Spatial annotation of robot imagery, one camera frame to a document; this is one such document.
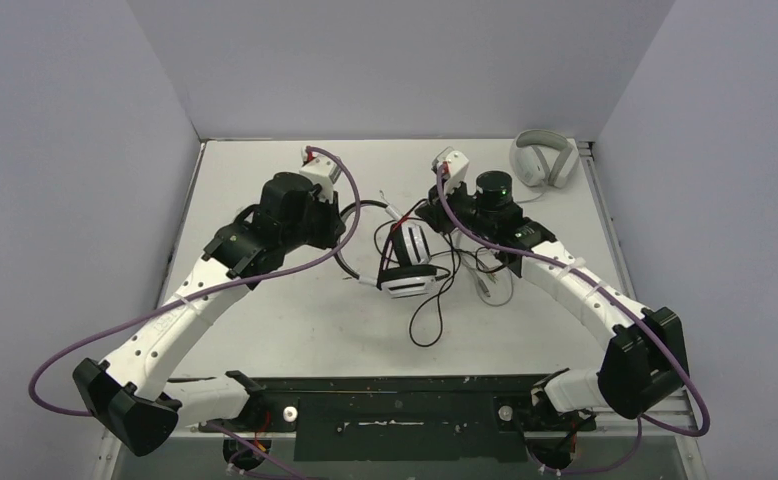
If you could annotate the grey white over-ear headphones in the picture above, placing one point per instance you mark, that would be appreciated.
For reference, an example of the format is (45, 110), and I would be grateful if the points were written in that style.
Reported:
(542, 160)

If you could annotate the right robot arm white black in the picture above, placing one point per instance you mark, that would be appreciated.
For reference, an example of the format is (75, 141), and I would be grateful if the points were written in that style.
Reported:
(644, 352)

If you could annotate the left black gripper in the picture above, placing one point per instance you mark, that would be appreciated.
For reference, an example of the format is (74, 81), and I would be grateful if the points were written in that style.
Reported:
(334, 226)

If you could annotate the aluminium rail frame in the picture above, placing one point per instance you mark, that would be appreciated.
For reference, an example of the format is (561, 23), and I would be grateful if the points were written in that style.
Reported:
(309, 319)

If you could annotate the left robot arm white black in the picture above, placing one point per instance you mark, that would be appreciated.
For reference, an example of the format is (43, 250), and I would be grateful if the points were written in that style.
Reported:
(131, 392)

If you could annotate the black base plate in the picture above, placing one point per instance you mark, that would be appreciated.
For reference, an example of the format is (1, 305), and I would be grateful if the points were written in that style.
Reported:
(442, 418)

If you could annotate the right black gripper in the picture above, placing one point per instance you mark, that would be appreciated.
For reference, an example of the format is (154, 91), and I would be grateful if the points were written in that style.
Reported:
(446, 213)

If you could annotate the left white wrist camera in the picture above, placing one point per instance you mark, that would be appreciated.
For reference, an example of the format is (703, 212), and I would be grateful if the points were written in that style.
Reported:
(321, 171)

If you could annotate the black and white headphones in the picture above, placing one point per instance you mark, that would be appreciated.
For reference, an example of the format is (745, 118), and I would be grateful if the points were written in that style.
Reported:
(406, 268)

